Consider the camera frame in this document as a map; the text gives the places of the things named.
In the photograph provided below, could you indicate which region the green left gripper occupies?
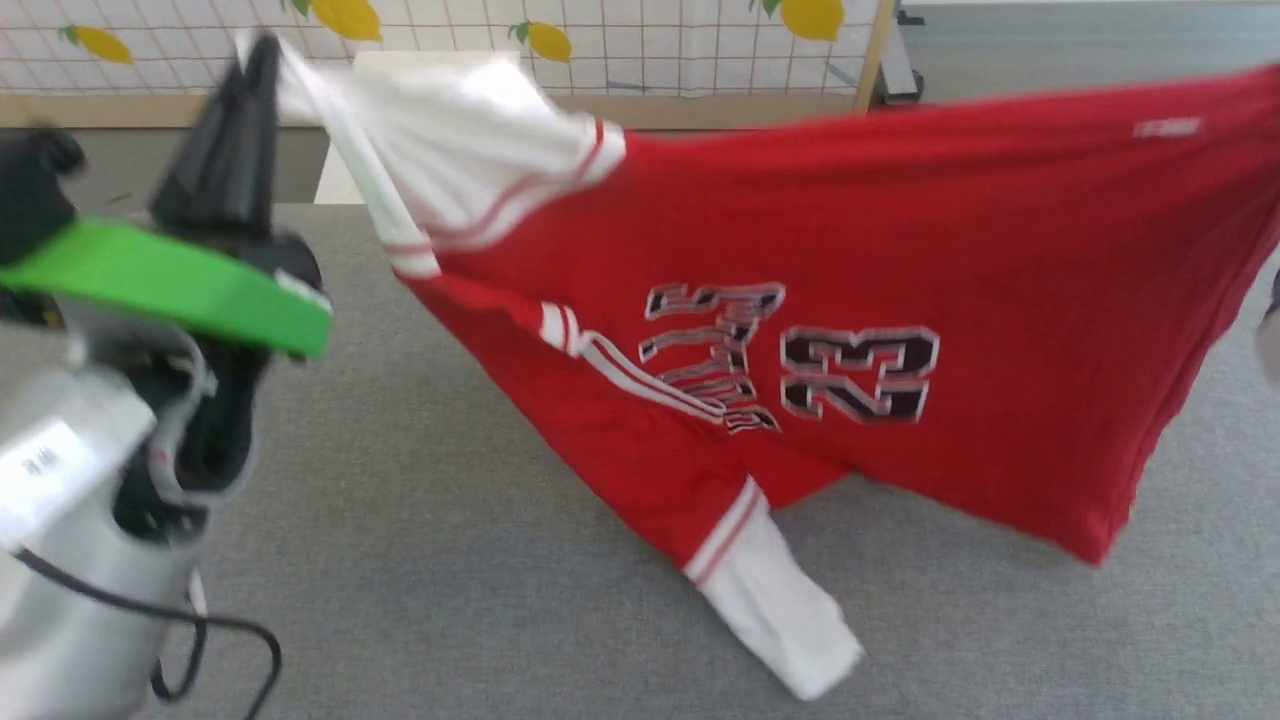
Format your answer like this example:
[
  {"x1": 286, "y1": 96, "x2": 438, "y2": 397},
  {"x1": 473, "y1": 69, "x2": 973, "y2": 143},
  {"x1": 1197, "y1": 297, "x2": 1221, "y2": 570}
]
[{"x1": 0, "y1": 33, "x2": 334, "y2": 362}]

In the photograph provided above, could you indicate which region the red and white basketball jersey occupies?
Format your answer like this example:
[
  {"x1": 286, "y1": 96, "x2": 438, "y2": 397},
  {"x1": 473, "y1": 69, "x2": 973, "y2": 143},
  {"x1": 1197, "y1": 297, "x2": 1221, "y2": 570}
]
[{"x1": 233, "y1": 33, "x2": 1280, "y2": 702}]

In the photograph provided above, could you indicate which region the white box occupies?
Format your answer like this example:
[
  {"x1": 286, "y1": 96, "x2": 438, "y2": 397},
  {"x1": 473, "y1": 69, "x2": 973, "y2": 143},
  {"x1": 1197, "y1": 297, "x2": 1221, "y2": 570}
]
[{"x1": 313, "y1": 48, "x2": 523, "y2": 207}]

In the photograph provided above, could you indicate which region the lemon print partition panel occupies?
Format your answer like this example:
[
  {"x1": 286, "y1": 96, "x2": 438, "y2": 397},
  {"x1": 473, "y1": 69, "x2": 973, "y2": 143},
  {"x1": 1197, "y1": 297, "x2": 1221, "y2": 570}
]
[{"x1": 0, "y1": 0, "x2": 898, "y2": 131}]

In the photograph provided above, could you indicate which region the grey metal partition foot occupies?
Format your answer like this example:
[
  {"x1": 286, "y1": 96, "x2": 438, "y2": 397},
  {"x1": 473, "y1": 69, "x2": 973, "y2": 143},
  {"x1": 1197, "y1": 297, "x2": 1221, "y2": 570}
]
[{"x1": 878, "y1": 0, "x2": 927, "y2": 107}]

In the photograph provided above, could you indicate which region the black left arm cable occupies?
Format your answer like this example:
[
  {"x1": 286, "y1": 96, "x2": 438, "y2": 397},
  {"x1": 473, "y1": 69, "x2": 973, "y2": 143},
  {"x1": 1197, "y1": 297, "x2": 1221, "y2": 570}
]
[{"x1": 10, "y1": 548, "x2": 284, "y2": 720}]

